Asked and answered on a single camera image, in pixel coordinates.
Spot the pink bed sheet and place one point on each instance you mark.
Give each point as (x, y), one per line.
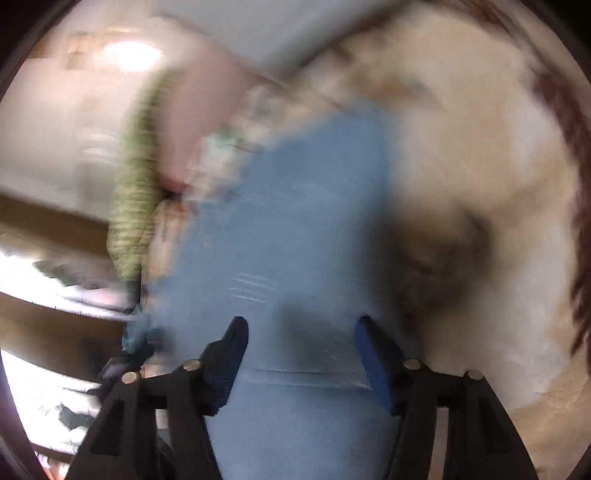
(198, 106)

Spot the green patterned pillow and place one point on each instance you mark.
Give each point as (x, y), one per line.
(131, 194)

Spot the blue knit garment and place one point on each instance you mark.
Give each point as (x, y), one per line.
(300, 230)

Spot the brown wooden furniture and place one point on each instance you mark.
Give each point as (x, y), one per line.
(46, 323)

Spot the leaf-printed beige blanket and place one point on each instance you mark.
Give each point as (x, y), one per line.
(485, 161)

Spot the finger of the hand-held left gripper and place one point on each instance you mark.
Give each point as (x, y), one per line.
(122, 364)

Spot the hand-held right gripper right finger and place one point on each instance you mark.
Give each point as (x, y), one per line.
(371, 364)

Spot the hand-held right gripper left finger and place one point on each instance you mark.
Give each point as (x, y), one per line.
(229, 364)

